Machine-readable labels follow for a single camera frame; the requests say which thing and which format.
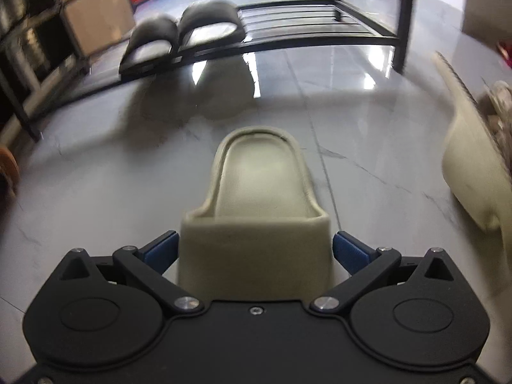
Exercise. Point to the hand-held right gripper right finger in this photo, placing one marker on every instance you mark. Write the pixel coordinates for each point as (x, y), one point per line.
(352, 254)

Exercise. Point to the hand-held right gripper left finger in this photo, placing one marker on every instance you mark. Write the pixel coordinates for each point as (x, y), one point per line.
(162, 250)

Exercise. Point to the beige rubber slipper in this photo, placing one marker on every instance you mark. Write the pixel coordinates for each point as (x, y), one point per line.
(256, 248)
(468, 168)

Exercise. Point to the white knit sneaker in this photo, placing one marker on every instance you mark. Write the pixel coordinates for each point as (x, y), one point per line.
(500, 104)

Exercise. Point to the black metal shoe rack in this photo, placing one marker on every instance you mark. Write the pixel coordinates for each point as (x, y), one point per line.
(406, 16)

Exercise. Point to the orange fuzzy slipper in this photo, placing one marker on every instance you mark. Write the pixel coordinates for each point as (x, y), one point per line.
(7, 170)

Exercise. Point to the black rubber slipper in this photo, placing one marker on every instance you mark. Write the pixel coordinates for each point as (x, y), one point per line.
(154, 28)
(208, 14)

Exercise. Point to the black metal storage shelf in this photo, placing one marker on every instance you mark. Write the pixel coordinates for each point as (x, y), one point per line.
(74, 40)

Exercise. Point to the large cardboard box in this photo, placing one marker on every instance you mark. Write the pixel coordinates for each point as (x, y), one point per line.
(100, 16)

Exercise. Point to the red cloth item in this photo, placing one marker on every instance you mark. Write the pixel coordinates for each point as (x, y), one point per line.
(506, 52)

